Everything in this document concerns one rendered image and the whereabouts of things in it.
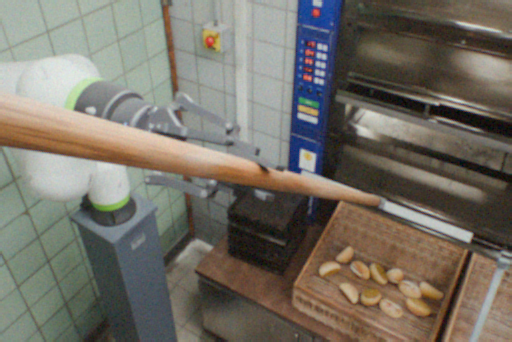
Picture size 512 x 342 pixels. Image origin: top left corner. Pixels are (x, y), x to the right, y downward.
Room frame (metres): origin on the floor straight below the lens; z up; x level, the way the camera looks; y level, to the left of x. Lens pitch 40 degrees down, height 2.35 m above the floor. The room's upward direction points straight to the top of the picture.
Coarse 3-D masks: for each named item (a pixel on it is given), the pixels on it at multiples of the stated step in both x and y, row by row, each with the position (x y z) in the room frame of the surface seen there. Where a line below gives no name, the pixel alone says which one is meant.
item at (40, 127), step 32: (0, 96) 0.22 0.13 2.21; (0, 128) 0.21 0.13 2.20; (32, 128) 0.22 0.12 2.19; (64, 128) 0.24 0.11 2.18; (96, 128) 0.26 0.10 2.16; (128, 128) 0.29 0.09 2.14; (96, 160) 0.26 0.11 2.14; (128, 160) 0.28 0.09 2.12; (160, 160) 0.30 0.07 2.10; (192, 160) 0.34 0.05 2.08; (224, 160) 0.38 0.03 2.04; (320, 192) 0.61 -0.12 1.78; (352, 192) 0.79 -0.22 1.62
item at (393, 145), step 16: (352, 128) 1.66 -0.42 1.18; (368, 144) 1.59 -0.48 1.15; (384, 144) 1.56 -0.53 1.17; (400, 144) 1.55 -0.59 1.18; (416, 144) 1.55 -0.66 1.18; (416, 160) 1.49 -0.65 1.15; (432, 160) 1.46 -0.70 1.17; (448, 160) 1.45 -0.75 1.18; (464, 160) 1.45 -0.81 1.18; (464, 176) 1.39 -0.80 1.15; (480, 176) 1.37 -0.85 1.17; (496, 176) 1.35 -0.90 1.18
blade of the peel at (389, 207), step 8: (312, 176) 1.21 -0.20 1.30; (336, 184) 1.17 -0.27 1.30; (384, 208) 1.07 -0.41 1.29; (392, 208) 1.07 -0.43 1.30; (400, 208) 1.06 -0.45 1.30; (408, 216) 1.04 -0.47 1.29; (416, 216) 1.03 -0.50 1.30; (424, 216) 1.02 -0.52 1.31; (424, 224) 1.01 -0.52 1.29; (432, 224) 1.00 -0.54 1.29; (440, 224) 0.99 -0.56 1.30; (448, 224) 0.99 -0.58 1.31; (448, 232) 0.97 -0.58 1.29; (456, 232) 0.97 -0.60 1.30; (464, 232) 0.96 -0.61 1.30; (464, 240) 0.94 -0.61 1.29
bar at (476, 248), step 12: (360, 204) 1.22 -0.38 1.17; (384, 216) 1.17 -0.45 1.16; (396, 216) 1.15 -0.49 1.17; (420, 228) 1.10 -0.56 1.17; (444, 240) 1.06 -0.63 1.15; (456, 240) 1.05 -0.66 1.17; (480, 252) 1.01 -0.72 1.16; (492, 252) 1.00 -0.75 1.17; (504, 252) 1.00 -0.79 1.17; (504, 264) 0.96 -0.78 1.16; (492, 288) 0.92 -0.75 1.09; (492, 300) 0.90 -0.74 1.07; (480, 312) 0.88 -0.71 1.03; (480, 324) 0.85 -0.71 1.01
